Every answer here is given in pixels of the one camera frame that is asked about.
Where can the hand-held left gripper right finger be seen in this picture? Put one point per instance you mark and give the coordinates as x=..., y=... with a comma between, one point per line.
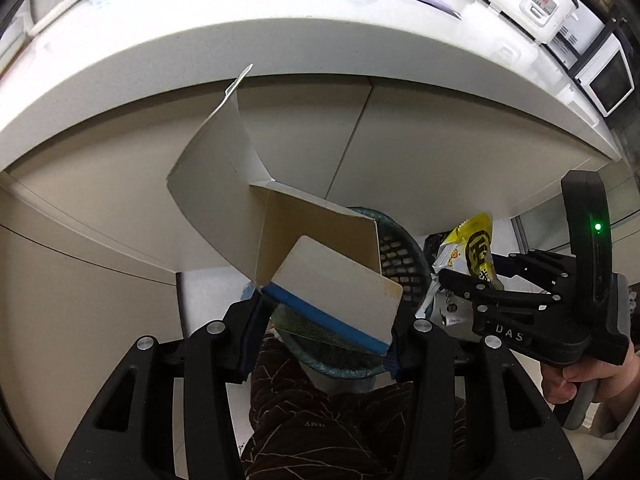
x=401, y=357

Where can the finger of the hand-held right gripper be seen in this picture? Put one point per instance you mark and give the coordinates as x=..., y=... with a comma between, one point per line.
x=480, y=295
x=535, y=267

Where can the white microwave oven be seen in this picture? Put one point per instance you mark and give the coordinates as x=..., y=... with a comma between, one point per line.
x=607, y=77

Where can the white brush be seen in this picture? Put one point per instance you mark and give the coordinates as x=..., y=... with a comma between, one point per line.
x=57, y=10

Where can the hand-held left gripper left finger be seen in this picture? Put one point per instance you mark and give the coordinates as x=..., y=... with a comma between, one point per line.
x=248, y=347

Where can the white cabinet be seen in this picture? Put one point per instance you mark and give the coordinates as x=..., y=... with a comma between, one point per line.
x=425, y=160

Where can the dark patterned pants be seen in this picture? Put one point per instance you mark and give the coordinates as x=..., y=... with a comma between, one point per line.
x=310, y=410

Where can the white snack packet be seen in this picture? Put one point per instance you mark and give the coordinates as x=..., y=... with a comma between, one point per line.
x=450, y=307

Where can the person's right hand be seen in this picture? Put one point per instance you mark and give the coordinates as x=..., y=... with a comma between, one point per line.
x=617, y=390

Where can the yellow snack packet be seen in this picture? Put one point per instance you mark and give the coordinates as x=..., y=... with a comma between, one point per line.
x=472, y=245

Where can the white cardboard box blue edge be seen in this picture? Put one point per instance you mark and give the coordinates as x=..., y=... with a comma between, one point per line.
x=320, y=280

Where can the dark mesh trash bin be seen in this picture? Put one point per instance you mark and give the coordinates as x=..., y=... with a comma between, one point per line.
x=400, y=260

